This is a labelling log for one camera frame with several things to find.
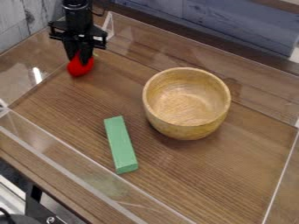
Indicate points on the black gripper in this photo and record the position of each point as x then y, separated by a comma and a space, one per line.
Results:
93, 37

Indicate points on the red plush tomato toy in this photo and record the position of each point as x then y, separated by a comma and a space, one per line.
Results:
76, 69

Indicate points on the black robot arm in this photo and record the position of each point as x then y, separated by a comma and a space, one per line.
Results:
78, 15

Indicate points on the wooden bowl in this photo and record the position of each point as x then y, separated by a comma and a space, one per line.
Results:
185, 102

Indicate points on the green rectangular block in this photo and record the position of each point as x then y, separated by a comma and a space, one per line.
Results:
120, 145

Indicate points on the black metal table leg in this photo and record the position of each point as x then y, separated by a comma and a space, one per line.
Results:
36, 210

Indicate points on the clear acrylic corner bracket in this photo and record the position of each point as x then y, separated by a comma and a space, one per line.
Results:
106, 26

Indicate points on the clear acrylic tray wall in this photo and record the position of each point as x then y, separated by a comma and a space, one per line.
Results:
234, 177

